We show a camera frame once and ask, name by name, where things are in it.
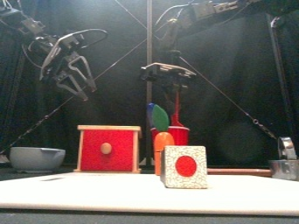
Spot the orange toy carrot green leaf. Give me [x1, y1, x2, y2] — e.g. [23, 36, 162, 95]
[151, 104, 177, 177]

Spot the diagonal brace wire with turnbuckle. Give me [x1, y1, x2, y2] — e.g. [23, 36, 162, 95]
[112, 0, 278, 140]

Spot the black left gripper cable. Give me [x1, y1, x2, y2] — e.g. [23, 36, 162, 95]
[75, 28, 110, 50]

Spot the thin diagonal brace wire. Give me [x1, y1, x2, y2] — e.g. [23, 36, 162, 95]
[0, 38, 151, 154]

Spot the red wooden box with knob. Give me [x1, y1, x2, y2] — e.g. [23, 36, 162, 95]
[74, 124, 143, 174]

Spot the red plastic toy knife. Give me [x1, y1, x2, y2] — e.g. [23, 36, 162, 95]
[170, 88, 185, 128]

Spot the blue toy utensil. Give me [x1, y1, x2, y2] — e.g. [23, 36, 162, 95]
[146, 102, 156, 128]

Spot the white cutting board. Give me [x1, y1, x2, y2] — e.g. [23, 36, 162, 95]
[0, 171, 299, 217]

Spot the grey vertical frame pole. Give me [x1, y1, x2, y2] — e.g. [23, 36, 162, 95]
[140, 0, 158, 168]

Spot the red plastic cup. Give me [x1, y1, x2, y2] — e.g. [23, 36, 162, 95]
[150, 125, 191, 147]

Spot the silver metal pot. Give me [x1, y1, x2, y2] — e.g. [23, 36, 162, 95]
[267, 136, 299, 181]

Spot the grey slanted frame bar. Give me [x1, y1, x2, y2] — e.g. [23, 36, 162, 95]
[266, 16, 295, 138]

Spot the speckled block with red circle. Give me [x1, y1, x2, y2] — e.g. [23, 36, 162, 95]
[159, 144, 210, 190]

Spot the brown wooden rod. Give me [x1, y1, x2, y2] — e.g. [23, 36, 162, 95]
[206, 168, 274, 178]

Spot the grey ceramic bowl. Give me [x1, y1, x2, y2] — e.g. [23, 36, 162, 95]
[8, 146, 67, 173]

